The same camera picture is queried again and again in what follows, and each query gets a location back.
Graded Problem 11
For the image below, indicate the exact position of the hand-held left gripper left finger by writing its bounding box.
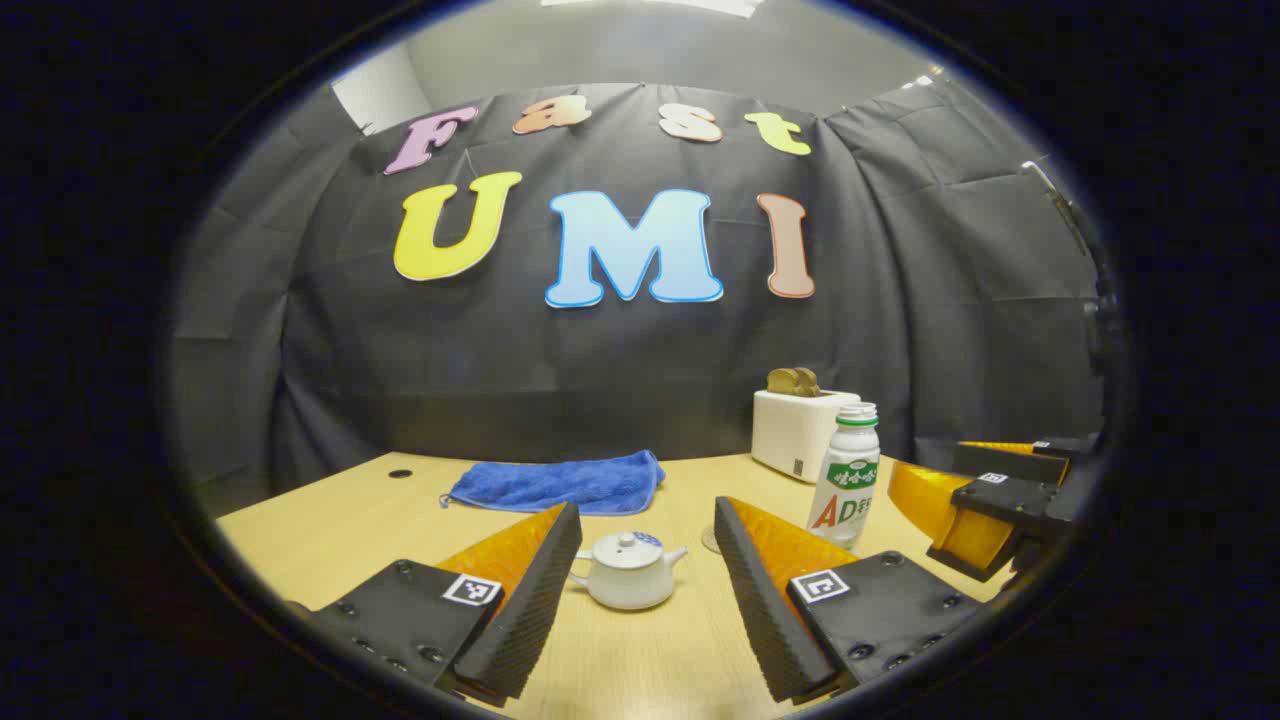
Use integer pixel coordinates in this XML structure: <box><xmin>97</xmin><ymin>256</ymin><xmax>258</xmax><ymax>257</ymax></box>
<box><xmin>300</xmin><ymin>502</ymin><xmax>583</xmax><ymax>707</ymax></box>

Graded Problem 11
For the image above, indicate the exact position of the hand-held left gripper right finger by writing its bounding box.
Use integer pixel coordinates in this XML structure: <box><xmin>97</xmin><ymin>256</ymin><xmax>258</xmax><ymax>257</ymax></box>
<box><xmin>714</xmin><ymin>496</ymin><xmax>986</xmax><ymax>704</ymax></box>

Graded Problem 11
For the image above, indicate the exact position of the white teacup with spout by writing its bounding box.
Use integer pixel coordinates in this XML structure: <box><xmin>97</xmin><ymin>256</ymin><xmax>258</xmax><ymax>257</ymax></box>
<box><xmin>568</xmin><ymin>545</ymin><xmax>689</xmax><ymax>611</ymax></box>

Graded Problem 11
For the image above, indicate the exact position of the white blue-patterned teacup lid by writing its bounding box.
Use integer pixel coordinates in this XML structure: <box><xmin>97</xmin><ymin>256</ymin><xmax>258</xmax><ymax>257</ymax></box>
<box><xmin>592</xmin><ymin>531</ymin><xmax>666</xmax><ymax>571</ymax></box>

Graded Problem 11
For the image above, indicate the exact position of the white green-label water bottle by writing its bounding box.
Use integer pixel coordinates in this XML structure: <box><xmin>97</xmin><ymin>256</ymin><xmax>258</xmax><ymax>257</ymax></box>
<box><xmin>806</xmin><ymin>402</ymin><xmax>882</xmax><ymax>549</ymax></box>

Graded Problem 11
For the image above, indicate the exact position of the blue towel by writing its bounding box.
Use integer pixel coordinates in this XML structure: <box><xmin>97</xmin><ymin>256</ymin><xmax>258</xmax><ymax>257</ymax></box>
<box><xmin>440</xmin><ymin>450</ymin><xmax>667</xmax><ymax>517</ymax></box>

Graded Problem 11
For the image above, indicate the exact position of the white toaster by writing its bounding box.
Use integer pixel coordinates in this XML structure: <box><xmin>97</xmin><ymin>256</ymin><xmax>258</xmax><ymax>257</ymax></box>
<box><xmin>751</xmin><ymin>388</ymin><xmax>863</xmax><ymax>484</ymax></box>

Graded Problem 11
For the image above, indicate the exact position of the black backdrop cloth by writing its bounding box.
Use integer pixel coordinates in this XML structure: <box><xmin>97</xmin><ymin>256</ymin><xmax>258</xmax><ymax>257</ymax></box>
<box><xmin>170</xmin><ymin>80</ymin><xmax>1111</xmax><ymax>491</ymax></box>

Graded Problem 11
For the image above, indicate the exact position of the ceiling light panel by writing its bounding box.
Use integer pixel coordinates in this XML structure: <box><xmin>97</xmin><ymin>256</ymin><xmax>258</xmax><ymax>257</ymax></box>
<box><xmin>540</xmin><ymin>0</ymin><xmax>763</xmax><ymax>18</ymax></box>

